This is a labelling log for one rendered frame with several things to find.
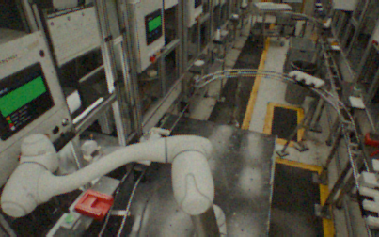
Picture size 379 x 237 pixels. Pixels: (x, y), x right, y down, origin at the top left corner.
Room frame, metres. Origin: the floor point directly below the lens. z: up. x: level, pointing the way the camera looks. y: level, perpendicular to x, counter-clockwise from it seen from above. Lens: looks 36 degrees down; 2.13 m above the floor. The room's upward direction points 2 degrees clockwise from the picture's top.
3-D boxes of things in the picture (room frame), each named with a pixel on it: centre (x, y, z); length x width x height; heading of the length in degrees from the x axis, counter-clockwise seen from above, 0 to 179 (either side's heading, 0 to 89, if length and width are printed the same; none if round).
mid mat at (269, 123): (2.91, -1.29, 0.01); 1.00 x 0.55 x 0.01; 163
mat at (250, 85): (5.49, -1.28, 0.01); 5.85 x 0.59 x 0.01; 163
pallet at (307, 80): (2.59, -1.24, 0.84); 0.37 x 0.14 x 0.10; 41
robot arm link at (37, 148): (0.66, 0.58, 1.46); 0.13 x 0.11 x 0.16; 8
